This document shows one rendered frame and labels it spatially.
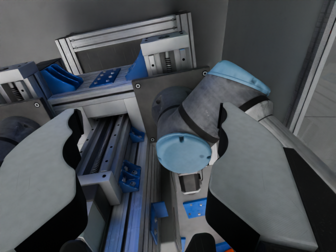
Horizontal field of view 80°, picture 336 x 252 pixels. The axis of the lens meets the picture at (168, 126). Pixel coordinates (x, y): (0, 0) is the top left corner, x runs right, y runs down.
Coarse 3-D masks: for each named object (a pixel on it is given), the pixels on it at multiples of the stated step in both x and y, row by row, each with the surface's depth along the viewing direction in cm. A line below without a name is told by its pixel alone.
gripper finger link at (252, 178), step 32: (224, 128) 9; (256, 128) 9; (224, 160) 7; (256, 160) 7; (224, 192) 6; (256, 192) 6; (288, 192) 6; (224, 224) 6; (256, 224) 5; (288, 224) 5
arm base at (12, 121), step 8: (8, 120) 59; (16, 120) 59; (24, 120) 60; (32, 120) 62; (0, 128) 57; (8, 128) 57; (16, 128) 58; (24, 128) 60; (32, 128) 60; (0, 136) 55; (8, 136) 55; (16, 136) 57; (24, 136) 58; (16, 144) 55
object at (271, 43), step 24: (240, 0) 112; (264, 0) 87; (288, 0) 71; (312, 0) 60; (240, 24) 113; (264, 24) 87; (288, 24) 71; (312, 24) 60; (240, 48) 114; (264, 48) 88; (288, 48) 71; (264, 72) 89; (288, 72) 72; (288, 96) 72
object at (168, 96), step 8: (168, 88) 57; (176, 88) 56; (184, 88) 57; (160, 96) 57; (168, 96) 55; (176, 96) 54; (184, 96) 54; (152, 104) 59; (160, 104) 57; (168, 104) 53; (176, 104) 52; (152, 112) 58; (160, 112) 53
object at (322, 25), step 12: (324, 0) 55; (324, 12) 55; (324, 24) 55; (312, 36) 59; (324, 36) 56; (312, 48) 60; (312, 60) 60; (300, 72) 65; (312, 72) 61; (300, 84) 66; (300, 96) 65; (288, 108) 72; (300, 108) 68; (288, 120) 73
